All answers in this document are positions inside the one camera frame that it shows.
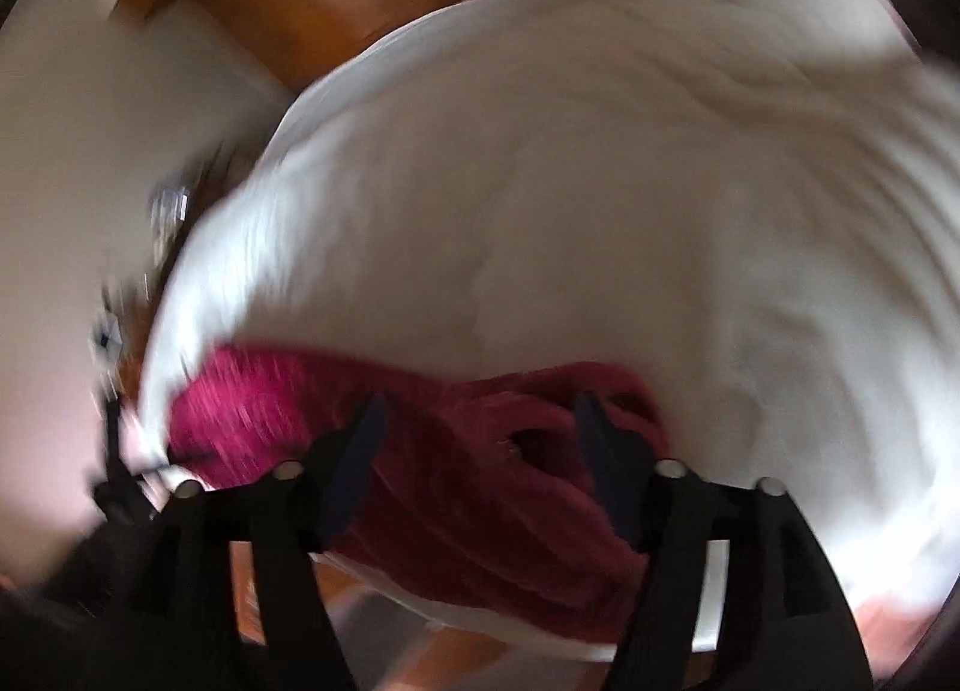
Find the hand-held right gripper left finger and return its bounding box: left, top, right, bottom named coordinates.
left=112, top=393, right=387, bottom=691

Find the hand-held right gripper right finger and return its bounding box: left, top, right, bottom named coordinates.
left=574, top=391, right=875, bottom=691

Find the red fluffy towel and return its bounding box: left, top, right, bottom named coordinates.
left=166, top=342, right=672, bottom=643

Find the white blanket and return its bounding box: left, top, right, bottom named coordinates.
left=139, top=0, right=960, bottom=662

